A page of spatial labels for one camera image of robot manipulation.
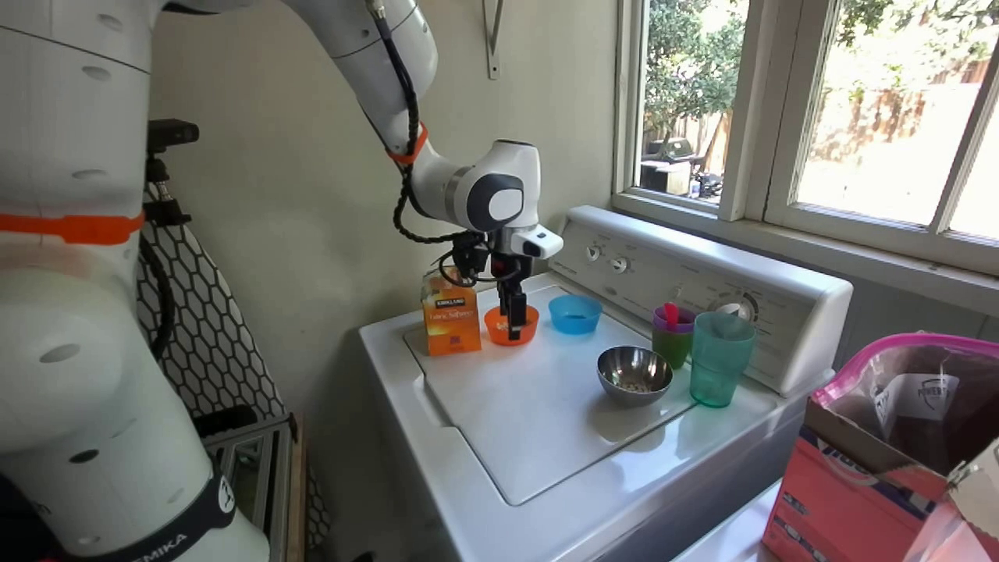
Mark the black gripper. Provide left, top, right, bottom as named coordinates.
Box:
left=491, top=251, right=534, bottom=336

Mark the orange plastic bowl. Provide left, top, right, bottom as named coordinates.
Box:
left=479, top=302, right=542, bottom=349

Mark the blue plastic bowl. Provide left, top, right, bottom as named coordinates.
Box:
left=545, top=290, right=604, bottom=337

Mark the silver metal bowl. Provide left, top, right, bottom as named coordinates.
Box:
left=594, top=344, right=673, bottom=410

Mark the orange Kirkland box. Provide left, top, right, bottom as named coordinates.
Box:
left=417, top=267, right=487, bottom=362

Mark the white washing machine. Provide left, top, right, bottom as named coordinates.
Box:
left=355, top=202, right=855, bottom=562

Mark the teal plastic cup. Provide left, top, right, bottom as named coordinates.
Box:
left=686, top=305, right=759, bottom=414

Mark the honeycomb mesh ironing board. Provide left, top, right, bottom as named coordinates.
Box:
left=135, top=180, right=297, bottom=428

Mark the white framed window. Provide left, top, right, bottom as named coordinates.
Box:
left=608, top=0, right=999, bottom=281

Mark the pink storage bin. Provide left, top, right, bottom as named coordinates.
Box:
left=759, top=328, right=999, bottom=562

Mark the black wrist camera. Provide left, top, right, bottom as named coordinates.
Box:
left=445, top=232, right=492, bottom=288

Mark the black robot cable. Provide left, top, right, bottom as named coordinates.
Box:
left=365, top=7, right=475, bottom=290

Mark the metal frame rack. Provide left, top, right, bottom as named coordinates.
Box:
left=193, top=406, right=313, bottom=562

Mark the black camera on stand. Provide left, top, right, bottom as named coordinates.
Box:
left=141, top=115, right=203, bottom=232

